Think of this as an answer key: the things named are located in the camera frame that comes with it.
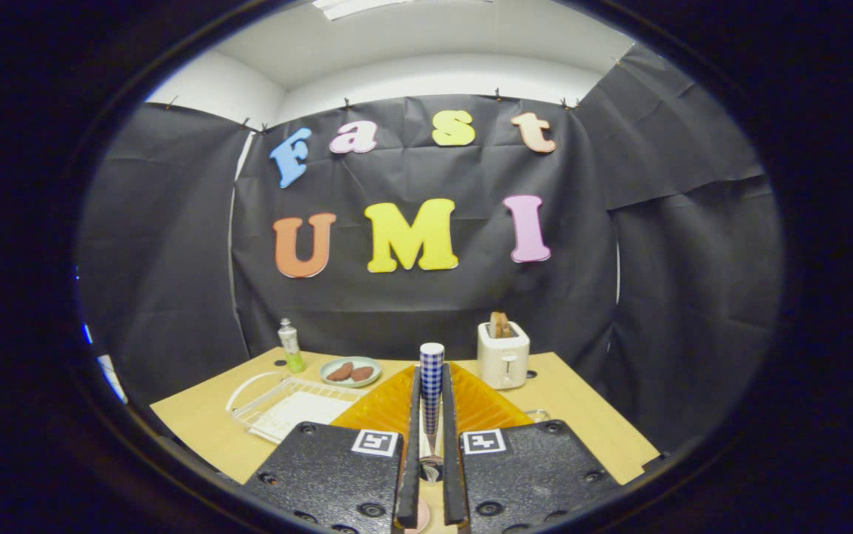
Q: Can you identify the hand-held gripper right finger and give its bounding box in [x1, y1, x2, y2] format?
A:
[441, 362, 624, 534]

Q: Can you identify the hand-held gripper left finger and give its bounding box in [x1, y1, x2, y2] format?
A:
[241, 363, 421, 534]

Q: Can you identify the white wire dish rack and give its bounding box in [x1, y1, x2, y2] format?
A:
[225, 371, 368, 446]

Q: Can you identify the pink plate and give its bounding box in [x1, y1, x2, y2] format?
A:
[404, 498, 432, 534]

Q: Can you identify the light teal plate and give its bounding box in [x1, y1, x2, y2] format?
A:
[319, 356, 383, 389]

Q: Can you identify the green dish soap bottle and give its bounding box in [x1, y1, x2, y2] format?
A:
[278, 319, 307, 374]

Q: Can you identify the cream toaster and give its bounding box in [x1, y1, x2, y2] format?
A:
[477, 320, 531, 391]

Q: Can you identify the black backdrop cloth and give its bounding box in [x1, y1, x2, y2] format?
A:
[76, 43, 785, 453]

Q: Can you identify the ceiling light panel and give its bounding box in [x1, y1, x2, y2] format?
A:
[312, 0, 494, 21]

